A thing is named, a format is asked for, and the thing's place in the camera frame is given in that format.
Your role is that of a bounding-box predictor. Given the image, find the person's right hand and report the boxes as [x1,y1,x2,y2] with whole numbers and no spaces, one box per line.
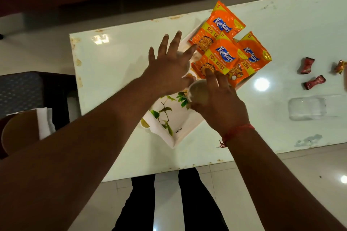
[189,68,250,136]

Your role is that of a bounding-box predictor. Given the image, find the person's left hand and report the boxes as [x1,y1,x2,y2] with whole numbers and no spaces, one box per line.
[142,31,197,96]

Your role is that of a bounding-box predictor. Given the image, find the white printed tray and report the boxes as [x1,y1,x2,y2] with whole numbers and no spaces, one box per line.
[140,17,257,149]

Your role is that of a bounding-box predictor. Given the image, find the orange snack packet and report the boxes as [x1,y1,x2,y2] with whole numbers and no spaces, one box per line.
[188,0,246,56]
[227,31,273,89]
[190,33,249,80]

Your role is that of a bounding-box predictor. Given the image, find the red candy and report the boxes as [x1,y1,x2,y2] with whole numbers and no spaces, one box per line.
[300,57,316,75]
[303,74,327,91]

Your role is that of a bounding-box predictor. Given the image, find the gold candy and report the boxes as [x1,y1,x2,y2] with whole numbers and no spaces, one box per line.
[334,59,347,75]

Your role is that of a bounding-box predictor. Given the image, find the white paper napkins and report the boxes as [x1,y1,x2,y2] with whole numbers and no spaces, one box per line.
[6,106,56,141]

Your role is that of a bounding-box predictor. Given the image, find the person's left forearm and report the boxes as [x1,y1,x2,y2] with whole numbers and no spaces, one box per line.
[0,76,164,231]

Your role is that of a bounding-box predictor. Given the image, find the person's right forearm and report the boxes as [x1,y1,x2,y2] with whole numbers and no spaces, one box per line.
[224,127,347,231]

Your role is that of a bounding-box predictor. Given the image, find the clear plastic container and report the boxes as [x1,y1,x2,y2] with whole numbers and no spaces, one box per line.
[288,96,327,121]

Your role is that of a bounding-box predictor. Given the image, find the black trousers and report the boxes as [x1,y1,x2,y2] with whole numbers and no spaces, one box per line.
[112,167,230,231]

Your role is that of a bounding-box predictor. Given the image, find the black plastic stool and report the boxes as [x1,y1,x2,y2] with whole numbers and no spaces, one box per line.
[0,71,80,159]

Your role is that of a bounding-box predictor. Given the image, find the light brown round coaster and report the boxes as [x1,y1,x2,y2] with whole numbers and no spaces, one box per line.
[1,109,40,156]

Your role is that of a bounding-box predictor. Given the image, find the dark brown round coaster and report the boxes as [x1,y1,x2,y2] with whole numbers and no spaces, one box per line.
[0,114,12,160]

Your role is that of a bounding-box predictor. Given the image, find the red thread bracelet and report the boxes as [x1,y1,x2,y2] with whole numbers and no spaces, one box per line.
[217,124,256,148]

